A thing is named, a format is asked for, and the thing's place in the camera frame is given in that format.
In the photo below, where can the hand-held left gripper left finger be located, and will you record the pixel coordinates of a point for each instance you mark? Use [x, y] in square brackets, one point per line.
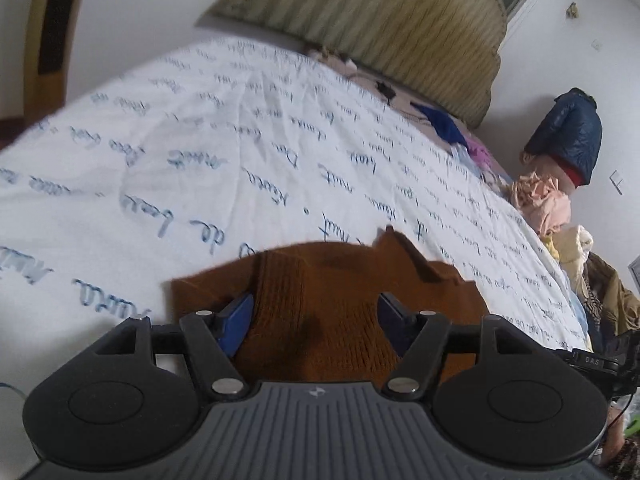
[236, 322]

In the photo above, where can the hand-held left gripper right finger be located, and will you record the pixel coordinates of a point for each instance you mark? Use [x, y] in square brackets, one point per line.
[392, 321]

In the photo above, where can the brown knit sweater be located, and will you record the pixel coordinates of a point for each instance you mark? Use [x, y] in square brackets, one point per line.
[325, 310]

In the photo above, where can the pink crumpled clothes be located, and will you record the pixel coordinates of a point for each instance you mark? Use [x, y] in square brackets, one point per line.
[542, 200]

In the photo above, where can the brown patterned cloth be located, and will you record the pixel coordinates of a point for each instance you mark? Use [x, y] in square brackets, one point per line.
[610, 290]

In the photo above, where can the cream crumpled cloth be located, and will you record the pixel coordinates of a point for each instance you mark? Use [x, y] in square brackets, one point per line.
[575, 250]

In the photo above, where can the white script-printed bed blanket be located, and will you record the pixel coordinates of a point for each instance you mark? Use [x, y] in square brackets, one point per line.
[250, 150]

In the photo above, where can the purple cloth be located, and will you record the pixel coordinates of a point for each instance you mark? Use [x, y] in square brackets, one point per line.
[477, 155]

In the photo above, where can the blue cloth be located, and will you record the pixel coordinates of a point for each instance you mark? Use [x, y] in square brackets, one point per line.
[442, 122]

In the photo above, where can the navy puffer jacket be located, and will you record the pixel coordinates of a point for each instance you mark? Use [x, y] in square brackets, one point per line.
[567, 135]

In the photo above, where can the olive padded bed headboard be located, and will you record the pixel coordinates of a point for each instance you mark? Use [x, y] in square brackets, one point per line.
[380, 20]

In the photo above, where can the gold tower air conditioner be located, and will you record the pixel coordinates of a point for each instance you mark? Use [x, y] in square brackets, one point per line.
[55, 35]

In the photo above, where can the white wall outlet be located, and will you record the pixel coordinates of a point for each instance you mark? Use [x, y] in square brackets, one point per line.
[617, 182]

